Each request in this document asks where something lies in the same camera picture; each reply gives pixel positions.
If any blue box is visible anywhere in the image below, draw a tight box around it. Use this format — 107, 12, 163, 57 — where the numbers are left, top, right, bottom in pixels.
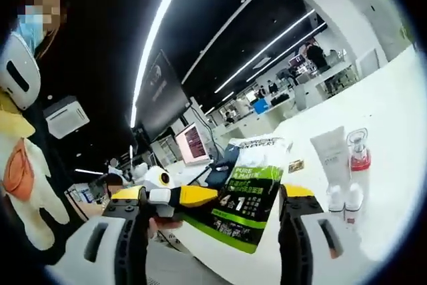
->
253, 97, 272, 115

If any white plush toy yellow hat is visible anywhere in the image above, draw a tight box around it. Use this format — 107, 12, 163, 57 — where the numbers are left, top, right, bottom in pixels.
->
0, 89, 71, 252

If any dark blue skincare sachet pack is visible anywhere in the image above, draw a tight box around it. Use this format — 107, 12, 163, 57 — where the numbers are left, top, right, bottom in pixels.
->
213, 143, 241, 188

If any wide ceiling light strip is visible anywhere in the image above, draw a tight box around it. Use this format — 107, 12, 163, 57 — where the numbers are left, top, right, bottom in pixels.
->
131, 0, 196, 125

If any clear bottle red band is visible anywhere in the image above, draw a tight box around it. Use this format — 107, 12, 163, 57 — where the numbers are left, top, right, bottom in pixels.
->
345, 127, 373, 206

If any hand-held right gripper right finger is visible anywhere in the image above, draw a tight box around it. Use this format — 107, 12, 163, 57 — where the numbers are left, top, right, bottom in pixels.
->
278, 184, 363, 285

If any ceiling air conditioner unit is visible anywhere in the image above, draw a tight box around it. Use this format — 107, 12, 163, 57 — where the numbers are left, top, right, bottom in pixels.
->
45, 96, 91, 139

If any white framed monitor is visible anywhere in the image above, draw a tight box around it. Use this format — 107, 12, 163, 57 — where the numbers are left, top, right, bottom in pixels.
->
175, 122, 211, 166

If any large dark wall screen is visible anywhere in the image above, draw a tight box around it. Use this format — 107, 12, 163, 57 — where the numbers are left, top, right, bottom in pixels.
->
135, 49, 191, 141

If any person's left hand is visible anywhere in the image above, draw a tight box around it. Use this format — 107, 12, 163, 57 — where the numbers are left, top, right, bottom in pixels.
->
148, 218, 161, 239

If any white skincare tube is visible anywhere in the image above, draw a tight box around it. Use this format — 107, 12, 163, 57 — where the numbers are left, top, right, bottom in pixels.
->
309, 125, 353, 196

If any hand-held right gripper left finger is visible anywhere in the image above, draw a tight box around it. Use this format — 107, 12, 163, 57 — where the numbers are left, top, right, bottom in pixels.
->
65, 186, 149, 285

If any white pump bottle red label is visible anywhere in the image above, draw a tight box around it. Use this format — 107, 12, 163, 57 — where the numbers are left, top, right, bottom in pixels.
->
326, 184, 346, 214
343, 184, 365, 223

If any green black skincare sachet pack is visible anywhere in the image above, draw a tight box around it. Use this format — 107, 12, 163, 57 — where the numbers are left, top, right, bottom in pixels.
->
181, 136, 294, 255

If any white chest-worn device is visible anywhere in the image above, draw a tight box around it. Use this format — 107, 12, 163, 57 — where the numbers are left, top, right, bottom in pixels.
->
0, 31, 41, 111

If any grey wall cabinet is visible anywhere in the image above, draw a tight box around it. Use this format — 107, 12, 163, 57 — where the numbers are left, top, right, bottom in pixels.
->
356, 47, 380, 72

